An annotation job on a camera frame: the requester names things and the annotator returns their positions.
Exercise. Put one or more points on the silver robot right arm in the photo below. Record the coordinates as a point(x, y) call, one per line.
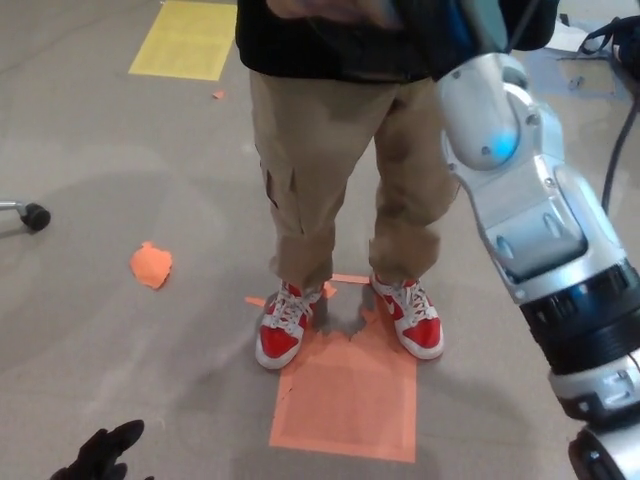
point(525, 200)

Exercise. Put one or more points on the crumpled orange tape wad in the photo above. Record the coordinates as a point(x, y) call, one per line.
point(151, 265)

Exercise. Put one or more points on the dark blue backpack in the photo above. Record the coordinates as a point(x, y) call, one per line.
point(631, 50)

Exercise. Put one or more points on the red white sneaker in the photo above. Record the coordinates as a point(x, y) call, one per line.
point(420, 335)
point(277, 340)

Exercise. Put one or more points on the blue tape floor square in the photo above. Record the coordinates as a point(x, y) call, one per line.
point(592, 87)

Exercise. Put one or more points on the silver chair base leg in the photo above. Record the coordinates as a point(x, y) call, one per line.
point(10, 207)

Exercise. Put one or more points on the white paper sheet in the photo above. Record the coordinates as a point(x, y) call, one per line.
point(567, 35)

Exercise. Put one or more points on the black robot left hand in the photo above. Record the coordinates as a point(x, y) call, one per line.
point(100, 457)

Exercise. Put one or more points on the small grey floor object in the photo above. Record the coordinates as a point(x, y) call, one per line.
point(575, 83)

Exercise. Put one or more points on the red white left sneaker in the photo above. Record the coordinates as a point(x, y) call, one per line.
point(420, 335)

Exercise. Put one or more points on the small orange tape scrap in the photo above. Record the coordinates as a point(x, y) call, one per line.
point(218, 95)

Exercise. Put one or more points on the red white right sneaker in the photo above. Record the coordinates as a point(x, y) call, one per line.
point(277, 340)

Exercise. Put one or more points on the person's bare right hand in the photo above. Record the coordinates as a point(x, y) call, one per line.
point(305, 7)

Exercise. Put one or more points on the khaki cargo pants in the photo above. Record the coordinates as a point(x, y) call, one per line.
point(310, 150)

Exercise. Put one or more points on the yellow tape floor square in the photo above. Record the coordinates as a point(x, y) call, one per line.
point(185, 45)

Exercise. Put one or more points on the orange tape floor square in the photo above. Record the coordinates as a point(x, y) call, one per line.
point(345, 410)

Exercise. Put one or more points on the black shirt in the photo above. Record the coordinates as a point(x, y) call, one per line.
point(325, 45)

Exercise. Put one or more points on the short orange tape strip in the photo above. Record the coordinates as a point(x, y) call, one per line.
point(254, 301)

